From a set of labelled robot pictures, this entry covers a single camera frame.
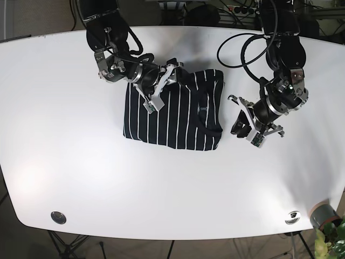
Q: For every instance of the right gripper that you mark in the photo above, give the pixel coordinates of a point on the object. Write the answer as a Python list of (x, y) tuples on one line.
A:
[(146, 80)]

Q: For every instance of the metal table grommet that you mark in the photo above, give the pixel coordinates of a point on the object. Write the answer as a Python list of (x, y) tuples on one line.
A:
[(58, 217), (292, 217)]

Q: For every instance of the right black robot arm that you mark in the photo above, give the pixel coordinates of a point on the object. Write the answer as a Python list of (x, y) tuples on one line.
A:
[(119, 53)]

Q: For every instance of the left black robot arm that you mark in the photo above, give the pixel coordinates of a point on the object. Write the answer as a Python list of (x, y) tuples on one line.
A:
[(286, 57)]

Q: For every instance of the black white striped T-shirt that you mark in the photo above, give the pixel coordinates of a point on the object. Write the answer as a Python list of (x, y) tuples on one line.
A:
[(189, 118)]

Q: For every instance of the left metal table grommet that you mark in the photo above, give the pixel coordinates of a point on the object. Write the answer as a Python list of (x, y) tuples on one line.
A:
[(58, 217)]

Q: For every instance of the right metal table grommet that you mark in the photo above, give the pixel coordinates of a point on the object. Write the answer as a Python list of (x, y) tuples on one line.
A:
[(292, 217)]

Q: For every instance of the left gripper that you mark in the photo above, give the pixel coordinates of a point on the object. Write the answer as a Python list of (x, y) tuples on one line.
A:
[(281, 96)]

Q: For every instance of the green plant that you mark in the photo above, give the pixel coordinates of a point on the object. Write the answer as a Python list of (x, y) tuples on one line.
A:
[(329, 242)]

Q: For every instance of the grey plant pot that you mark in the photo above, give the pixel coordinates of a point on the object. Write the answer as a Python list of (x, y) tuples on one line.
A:
[(323, 213)]

